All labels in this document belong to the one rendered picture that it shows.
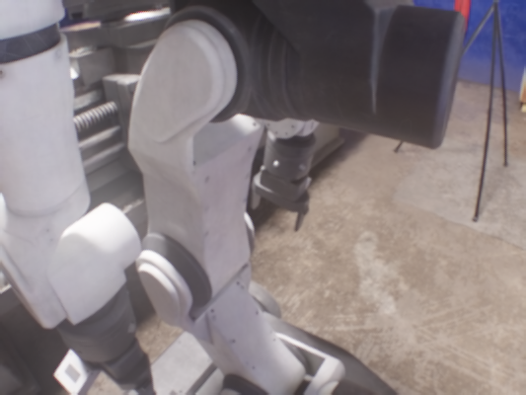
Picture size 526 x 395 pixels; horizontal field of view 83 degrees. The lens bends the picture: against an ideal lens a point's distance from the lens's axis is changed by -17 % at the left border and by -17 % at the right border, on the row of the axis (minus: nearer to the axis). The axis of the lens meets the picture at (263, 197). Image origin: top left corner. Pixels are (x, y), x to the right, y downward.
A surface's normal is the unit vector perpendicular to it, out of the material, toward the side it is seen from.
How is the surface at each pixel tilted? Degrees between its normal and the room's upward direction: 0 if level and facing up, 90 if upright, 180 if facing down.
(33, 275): 101
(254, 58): 83
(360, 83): 113
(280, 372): 46
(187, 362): 0
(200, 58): 90
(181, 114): 90
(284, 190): 90
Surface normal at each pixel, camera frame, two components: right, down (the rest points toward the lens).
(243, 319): 0.71, -0.17
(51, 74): 0.95, 0.28
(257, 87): 0.22, 0.64
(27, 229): 0.15, -0.07
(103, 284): 0.83, 0.43
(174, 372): -0.04, -0.82
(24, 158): 0.41, 0.68
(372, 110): -0.48, 0.78
